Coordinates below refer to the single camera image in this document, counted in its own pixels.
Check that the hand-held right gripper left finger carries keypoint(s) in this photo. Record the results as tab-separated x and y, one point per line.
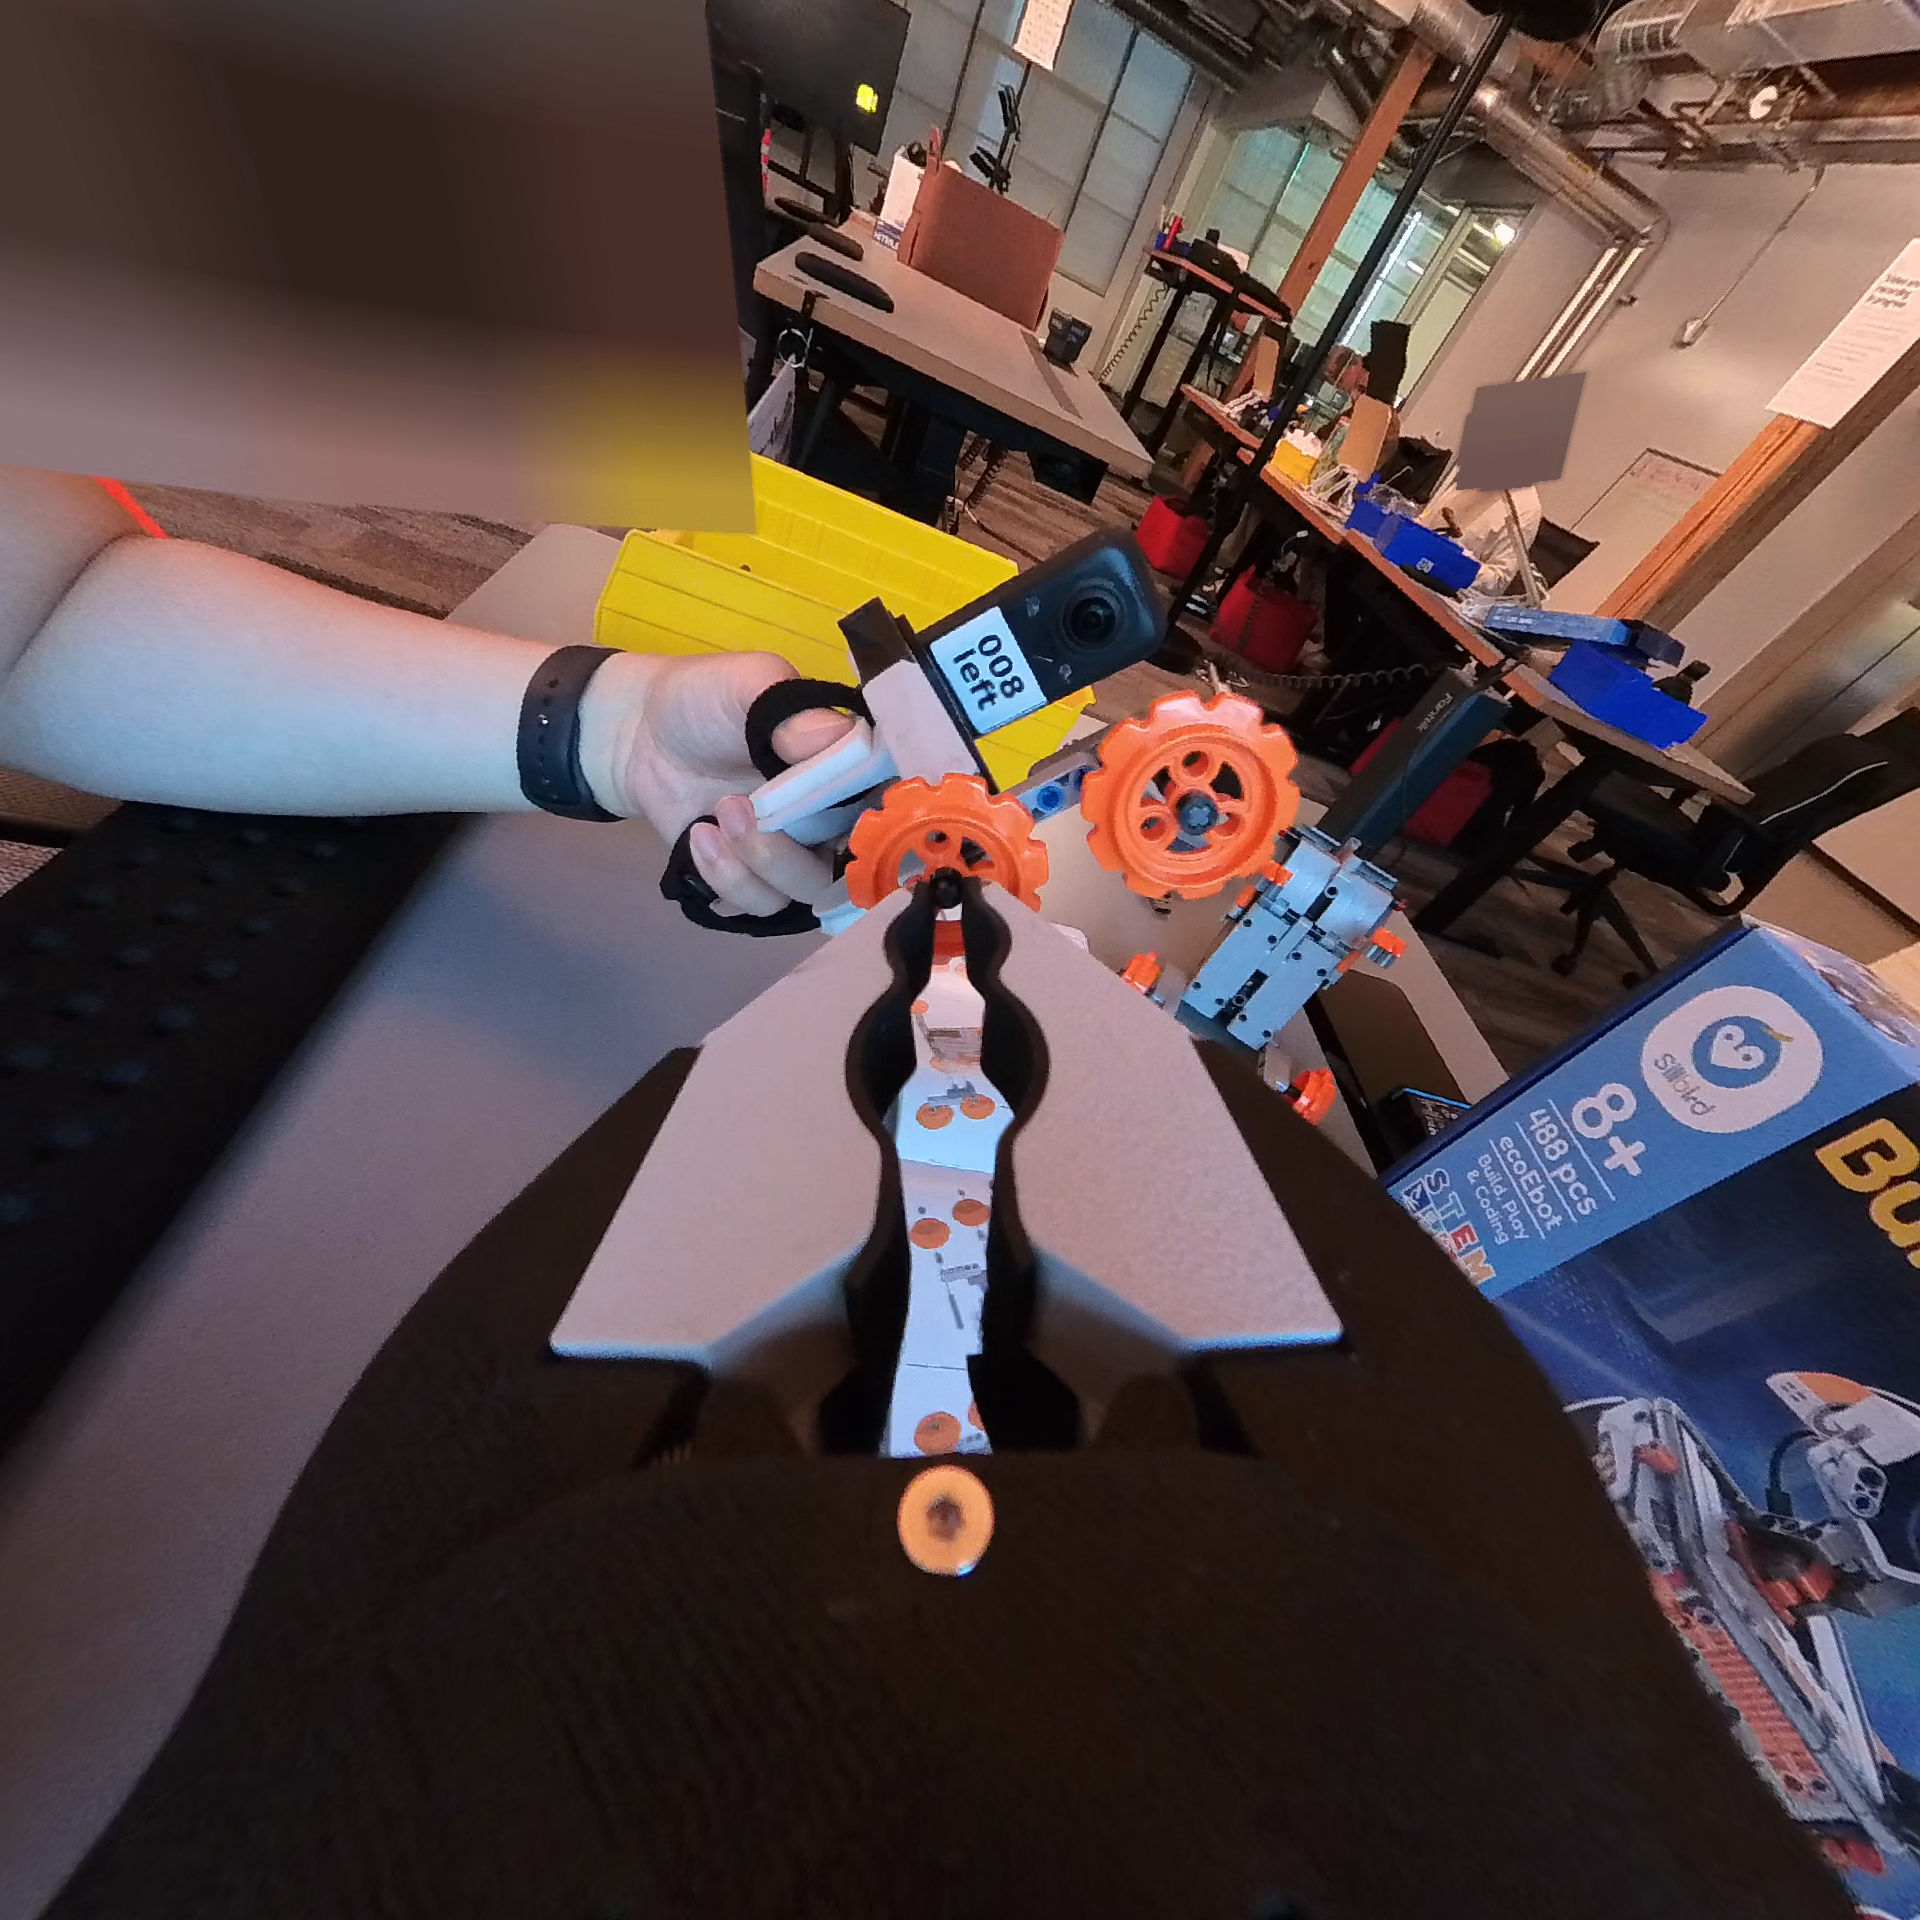
720	1202

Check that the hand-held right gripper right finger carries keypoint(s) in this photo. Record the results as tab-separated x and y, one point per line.
1171	1202

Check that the large orange toy gear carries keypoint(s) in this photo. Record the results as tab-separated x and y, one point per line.
1141	765

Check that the grey toy beam blue pins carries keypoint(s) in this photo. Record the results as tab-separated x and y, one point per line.
1058	789

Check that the small orange toy gear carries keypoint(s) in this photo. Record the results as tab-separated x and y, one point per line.
901	832

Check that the person's left forearm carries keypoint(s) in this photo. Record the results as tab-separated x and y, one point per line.
300	675

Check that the grey desk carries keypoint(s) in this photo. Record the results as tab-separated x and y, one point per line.
449	991

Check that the dark standing desk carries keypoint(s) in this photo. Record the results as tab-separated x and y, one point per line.
1215	278

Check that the person's left hand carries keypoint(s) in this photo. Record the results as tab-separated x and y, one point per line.
675	735

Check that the red bag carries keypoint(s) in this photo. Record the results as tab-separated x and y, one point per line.
1173	539
1449	802

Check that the white instruction booklet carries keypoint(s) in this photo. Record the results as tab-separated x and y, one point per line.
945	1186

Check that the grey background table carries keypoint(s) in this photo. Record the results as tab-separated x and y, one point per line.
962	361

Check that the grey toy block assembly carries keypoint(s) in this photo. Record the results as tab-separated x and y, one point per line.
1290	931

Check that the yellow storage bin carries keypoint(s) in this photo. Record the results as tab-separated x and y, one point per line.
782	585

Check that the blue parts bin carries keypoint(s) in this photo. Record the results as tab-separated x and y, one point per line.
1628	698
1410	540

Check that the dark blue case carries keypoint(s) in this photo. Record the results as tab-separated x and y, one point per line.
1418	750

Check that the brown cardboard box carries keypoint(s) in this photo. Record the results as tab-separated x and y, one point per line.
981	241

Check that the black keyboard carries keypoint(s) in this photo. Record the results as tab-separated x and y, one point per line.
844	283

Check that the long wooden table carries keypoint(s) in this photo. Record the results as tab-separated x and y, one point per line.
1531	675

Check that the black floor lamp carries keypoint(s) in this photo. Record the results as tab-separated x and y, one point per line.
1395	226

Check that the flat blue tray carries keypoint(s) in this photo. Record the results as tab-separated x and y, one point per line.
1576	627

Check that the black wristband watch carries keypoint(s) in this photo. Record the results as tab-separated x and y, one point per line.
568	735

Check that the blue toy kit box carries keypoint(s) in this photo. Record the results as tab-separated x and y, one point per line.
1651	1350

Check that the white whiteboard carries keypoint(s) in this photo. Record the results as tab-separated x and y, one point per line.
1651	503

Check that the white window paper sheet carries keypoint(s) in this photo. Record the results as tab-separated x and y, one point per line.
1041	32

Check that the black computer monitor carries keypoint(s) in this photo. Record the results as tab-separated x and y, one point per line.
818	75

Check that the black dotted mat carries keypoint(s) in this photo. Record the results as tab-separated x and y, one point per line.
151	1020

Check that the black office chair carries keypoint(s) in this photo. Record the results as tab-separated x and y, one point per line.
1800	826

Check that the white wall poster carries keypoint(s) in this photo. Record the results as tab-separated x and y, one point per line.
1854	353

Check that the silver air duct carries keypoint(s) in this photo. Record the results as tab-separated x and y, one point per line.
1742	69

